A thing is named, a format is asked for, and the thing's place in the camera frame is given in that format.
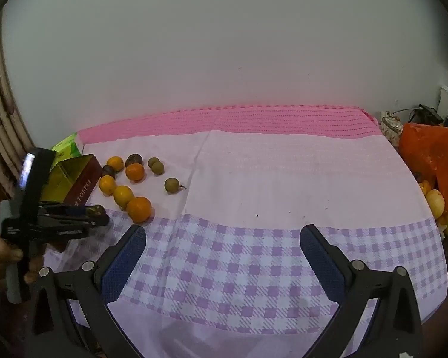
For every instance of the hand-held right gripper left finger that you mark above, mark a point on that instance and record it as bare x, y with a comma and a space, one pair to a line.
125, 261

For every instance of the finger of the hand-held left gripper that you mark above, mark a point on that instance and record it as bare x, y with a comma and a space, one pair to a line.
71, 229
72, 210

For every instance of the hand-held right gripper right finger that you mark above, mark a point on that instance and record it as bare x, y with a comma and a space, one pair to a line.
319, 259

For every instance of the dark mangosteen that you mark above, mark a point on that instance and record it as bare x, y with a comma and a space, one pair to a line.
96, 211
107, 171
133, 159

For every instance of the gold and maroon tin box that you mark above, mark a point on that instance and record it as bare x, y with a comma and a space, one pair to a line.
84, 182

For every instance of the orange tangerine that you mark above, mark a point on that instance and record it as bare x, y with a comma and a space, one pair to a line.
139, 209
134, 172
123, 195
115, 163
107, 185

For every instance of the brown longan with stem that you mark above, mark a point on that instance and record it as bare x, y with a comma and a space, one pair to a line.
171, 185

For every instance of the person's left hand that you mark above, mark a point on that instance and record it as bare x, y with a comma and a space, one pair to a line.
0, 259

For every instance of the green tissue pack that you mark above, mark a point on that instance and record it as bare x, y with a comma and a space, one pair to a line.
65, 149

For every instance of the pink and purple checkered tablecloth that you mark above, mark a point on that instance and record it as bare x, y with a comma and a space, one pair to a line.
265, 179

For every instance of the beige striped curtain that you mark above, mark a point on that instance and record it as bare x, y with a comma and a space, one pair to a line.
0, 100

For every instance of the floral patterned pouch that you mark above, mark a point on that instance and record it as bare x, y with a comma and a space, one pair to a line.
391, 126

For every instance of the orange plastic bag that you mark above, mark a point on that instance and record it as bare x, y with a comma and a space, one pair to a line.
429, 149

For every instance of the black device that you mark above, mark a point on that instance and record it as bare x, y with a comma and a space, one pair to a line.
429, 113

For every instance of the white carton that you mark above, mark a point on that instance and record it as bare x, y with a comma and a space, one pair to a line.
446, 102

